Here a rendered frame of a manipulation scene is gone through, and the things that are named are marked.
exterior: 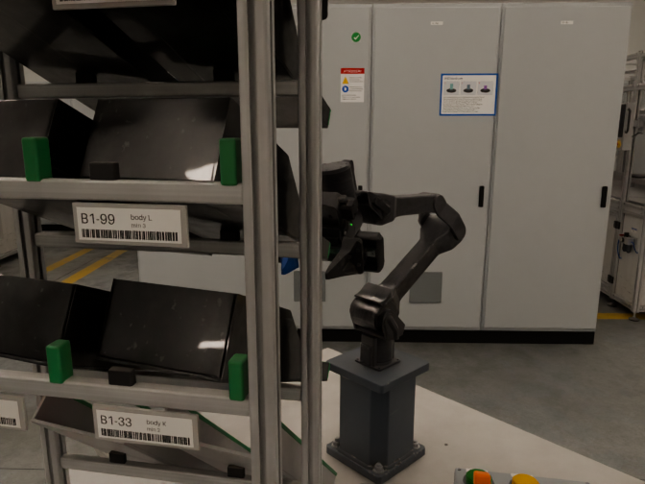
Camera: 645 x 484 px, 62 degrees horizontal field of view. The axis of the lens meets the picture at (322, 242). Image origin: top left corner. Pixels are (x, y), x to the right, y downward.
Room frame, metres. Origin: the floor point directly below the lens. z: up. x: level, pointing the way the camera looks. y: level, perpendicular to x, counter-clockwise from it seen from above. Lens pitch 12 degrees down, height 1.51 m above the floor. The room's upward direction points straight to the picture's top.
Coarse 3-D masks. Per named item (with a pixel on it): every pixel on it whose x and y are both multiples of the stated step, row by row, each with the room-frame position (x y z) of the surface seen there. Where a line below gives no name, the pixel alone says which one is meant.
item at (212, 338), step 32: (128, 288) 0.47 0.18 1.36; (160, 288) 0.46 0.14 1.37; (192, 288) 0.45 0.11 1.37; (128, 320) 0.45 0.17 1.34; (160, 320) 0.44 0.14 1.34; (192, 320) 0.44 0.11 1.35; (224, 320) 0.43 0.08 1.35; (288, 320) 0.53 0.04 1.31; (128, 352) 0.44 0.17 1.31; (160, 352) 0.43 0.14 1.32; (192, 352) 0.42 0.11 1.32; (224, 352) 0.41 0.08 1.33; (288, 352) 0.53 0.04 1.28
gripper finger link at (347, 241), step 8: (344, 240) 0.78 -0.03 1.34; (352, 240) 0.77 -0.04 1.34; (360, 240) 0.77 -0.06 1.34; (344, 248) 0.77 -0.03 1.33; (352, 248) 0.77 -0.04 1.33; (360, 248) 0.77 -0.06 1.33; (336, 256) 0.76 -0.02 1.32; (344, 256) 0.76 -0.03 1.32; (352, 256) 0.78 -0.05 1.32; (360, 256) 0.77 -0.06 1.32; (336, 264) 0.74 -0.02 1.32; (344, 264) 0.76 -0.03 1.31; (352, 264) 0.78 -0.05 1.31; (360, 264) 0.78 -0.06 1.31; (328, 272) 0.73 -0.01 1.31; (336, 272) 0.74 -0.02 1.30; (344, 272) 0.76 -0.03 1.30; (352, 272) 0.78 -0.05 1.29; (360, 272) 0.78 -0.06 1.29
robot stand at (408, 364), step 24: (336, 360) 0.98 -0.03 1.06; (408, 360) 0.98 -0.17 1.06; (360, 384) 0.91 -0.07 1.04; (384, 384) 0.88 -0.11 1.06; (408, 384) 0.94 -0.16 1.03; (360, 408) 0.92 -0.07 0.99; (384, 408) 0.90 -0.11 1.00; (408, 408) 0.94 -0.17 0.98; (360, 432) 0.92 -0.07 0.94; (384, 432) 0.90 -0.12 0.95; (408, 432) 0.94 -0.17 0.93; (336, 456) 0.95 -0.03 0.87; (360, 456) 0.92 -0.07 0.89; (384, 456) 0.90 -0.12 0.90; (408, 456) 0.94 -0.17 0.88; (384, 480) 0.88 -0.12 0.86
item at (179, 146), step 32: (96, 128) 0.47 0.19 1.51; (128, 128) 0.45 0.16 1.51; (160, 128) 0.44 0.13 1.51; (192, 128) 0.43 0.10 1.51; (224, 128) 0.42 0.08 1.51; (96, 160) 0.45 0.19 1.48; (128, 160) 0.44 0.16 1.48; (160, 160) 0.43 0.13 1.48; (192, 160) 0.42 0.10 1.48; (288, 160) 0.53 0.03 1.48; (288, 192) 0.53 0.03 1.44; (192, 224) 0.55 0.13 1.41; (224, 224) 0.52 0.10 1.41; (288, 224) 0.53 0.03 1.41
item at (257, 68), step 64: (256, 0) 0.36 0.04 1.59; (320, 0) 0.54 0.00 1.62; (0, 64) 0.59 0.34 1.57; (256, 64) 0.36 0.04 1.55; (320, 64) 0.54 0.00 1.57; (256, 128) 0.36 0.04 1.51; (320, 128) 0.54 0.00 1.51; (256, 192) 0.36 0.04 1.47; (320, 192) 0.54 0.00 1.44; (256, 256) 0.36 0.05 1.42; (320, 256) 0.53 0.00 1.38; (256, 320) 0.36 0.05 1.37; (320, 320) 0.53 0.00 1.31; (256, 384) 0.36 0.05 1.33; (320, 384) 0.53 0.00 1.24; (64, 448) 0.60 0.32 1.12; (256, 448) 0.36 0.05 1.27; (320, 448) 0.53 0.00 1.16
